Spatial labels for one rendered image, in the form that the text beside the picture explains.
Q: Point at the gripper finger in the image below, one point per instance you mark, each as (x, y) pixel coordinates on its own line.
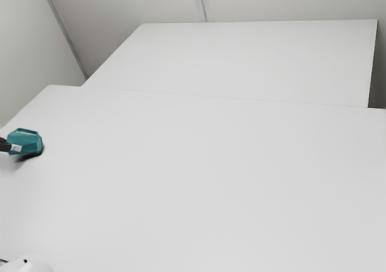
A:
(9, 147)

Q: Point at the teal faceted mug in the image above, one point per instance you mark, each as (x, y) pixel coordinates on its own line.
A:
(27, 142)

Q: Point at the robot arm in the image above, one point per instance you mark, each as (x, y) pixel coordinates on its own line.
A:
(25, 263)

